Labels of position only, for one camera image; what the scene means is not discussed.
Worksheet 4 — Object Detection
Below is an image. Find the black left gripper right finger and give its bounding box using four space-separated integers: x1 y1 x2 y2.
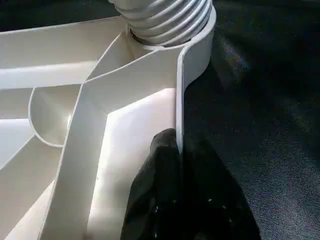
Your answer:
180 136 262 240

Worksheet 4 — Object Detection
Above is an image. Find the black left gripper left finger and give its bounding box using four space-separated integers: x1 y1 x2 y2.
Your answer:
120 128 184 240

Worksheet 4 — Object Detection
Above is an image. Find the white plastic table top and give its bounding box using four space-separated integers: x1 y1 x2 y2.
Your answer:
0 6 217 240

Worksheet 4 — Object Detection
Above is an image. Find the white plastic table leg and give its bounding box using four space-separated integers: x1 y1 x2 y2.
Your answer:
109 0 213 47

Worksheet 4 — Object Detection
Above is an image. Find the black work mat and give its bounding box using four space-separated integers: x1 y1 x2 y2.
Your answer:
0 0 320 240

